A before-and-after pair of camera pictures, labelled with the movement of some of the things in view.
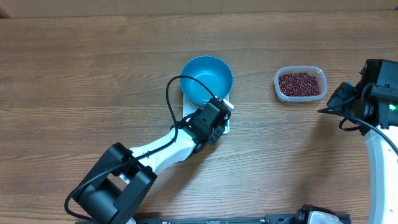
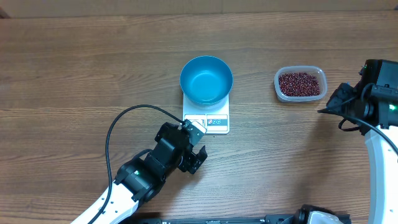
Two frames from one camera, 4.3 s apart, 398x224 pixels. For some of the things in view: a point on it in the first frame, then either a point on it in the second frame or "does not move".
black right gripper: (342, 93) does not move
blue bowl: (212, 71) does not move
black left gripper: (218, 134) -> (193, 161)
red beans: (299, 84) does not move
